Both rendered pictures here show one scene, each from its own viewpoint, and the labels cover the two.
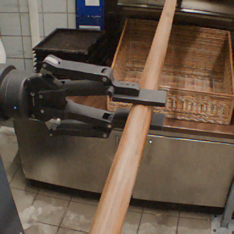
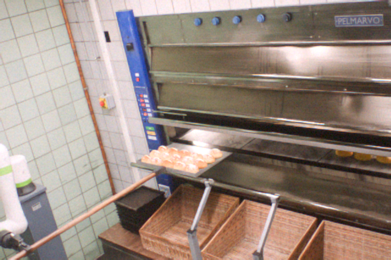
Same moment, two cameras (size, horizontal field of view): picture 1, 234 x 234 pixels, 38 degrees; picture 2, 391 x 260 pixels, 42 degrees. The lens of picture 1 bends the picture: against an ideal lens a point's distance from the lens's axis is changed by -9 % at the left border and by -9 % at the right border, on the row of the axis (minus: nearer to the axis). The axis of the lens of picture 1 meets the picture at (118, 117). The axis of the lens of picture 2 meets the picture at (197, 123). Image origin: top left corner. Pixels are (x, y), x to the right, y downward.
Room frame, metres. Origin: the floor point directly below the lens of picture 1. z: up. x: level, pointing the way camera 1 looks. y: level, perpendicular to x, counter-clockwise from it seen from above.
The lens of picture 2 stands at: (-0.96, -2.17, 2.51)
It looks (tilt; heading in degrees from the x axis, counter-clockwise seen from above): 19 degrees down; 34
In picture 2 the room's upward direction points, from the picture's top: 12 degrees counter-clockwise
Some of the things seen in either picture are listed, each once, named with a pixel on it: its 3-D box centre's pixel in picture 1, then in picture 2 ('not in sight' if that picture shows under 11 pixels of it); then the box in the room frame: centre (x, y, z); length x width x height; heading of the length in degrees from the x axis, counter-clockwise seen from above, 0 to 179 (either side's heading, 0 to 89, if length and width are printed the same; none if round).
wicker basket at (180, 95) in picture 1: (175, 66); (190, 223); (1.51, -0.26, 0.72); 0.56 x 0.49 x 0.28; 79
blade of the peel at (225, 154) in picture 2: not in sight; (183, 157); (1.58, -0.28, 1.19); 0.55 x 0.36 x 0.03; 78
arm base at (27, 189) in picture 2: not in sight; (19, 185); (0.95, 0.63, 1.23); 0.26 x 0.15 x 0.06; 78
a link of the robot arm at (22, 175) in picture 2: not in sight; (15, 170); (0.93, 0.58, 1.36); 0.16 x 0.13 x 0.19; 132
